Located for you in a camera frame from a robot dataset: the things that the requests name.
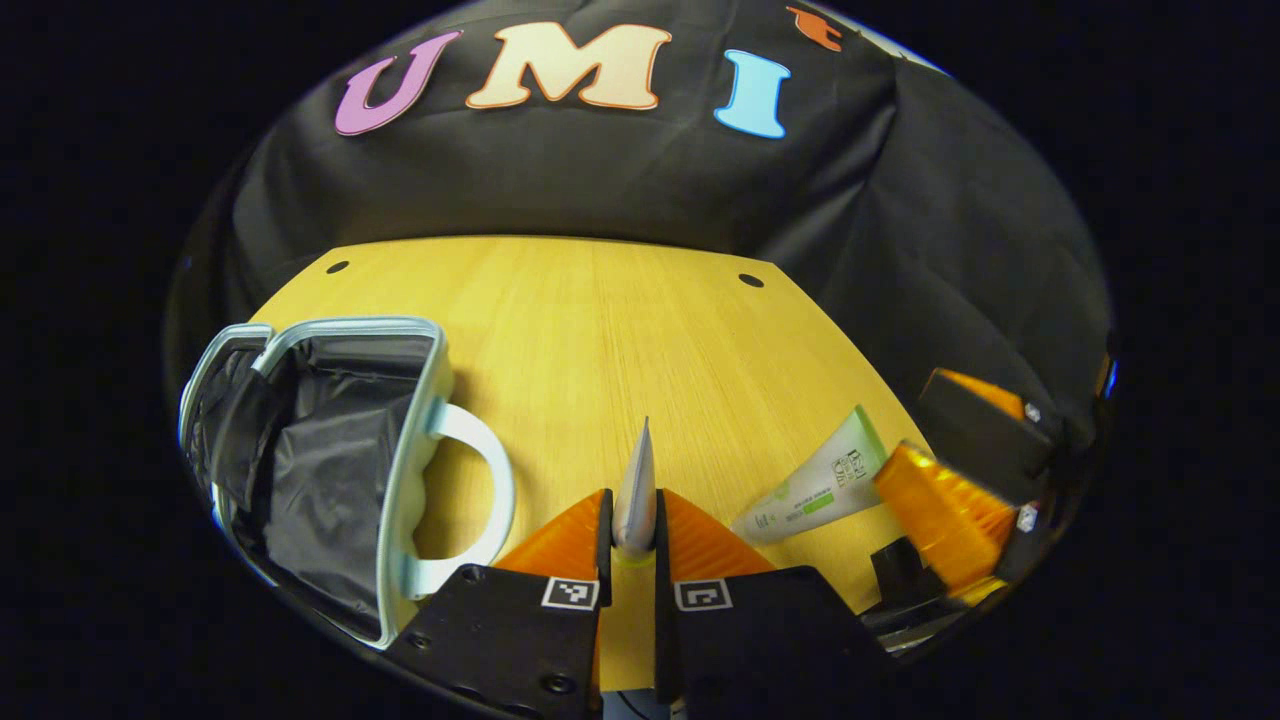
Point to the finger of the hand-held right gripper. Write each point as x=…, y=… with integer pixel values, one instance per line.
x=970, y=435
x=905, y=570

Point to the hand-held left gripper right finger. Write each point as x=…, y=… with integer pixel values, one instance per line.
x=663, y=540

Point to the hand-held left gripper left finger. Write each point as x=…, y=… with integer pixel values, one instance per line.
x=605, y=535

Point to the grey squeeze tube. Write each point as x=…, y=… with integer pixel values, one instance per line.
x=637, y=500

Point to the white green squeeze tube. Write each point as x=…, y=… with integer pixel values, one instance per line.
x=820, y=485

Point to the light blue suitcase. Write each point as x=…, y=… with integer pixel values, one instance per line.
x=330, y=480

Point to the black backdrop cloth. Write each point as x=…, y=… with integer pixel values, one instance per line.
x=600, y=170

